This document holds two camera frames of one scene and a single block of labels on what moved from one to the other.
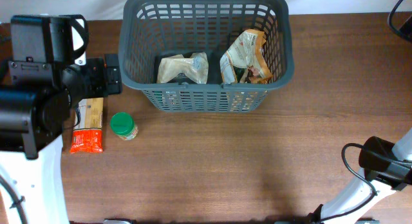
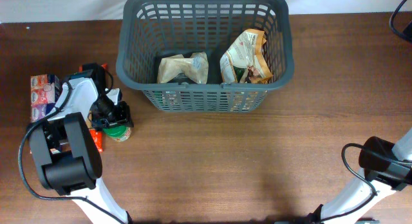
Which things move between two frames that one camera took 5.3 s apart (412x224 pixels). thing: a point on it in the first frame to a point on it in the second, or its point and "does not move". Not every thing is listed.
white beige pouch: (196, 66) does not move
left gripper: (98, 67) to (123, 117)
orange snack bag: (244, 62) does not move
